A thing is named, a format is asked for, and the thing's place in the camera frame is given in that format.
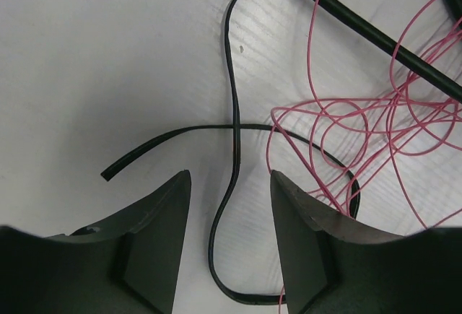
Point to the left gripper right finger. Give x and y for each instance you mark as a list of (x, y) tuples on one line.
[(332, 263)]

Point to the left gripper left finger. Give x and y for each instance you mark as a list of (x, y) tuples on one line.
[(125, 263)]

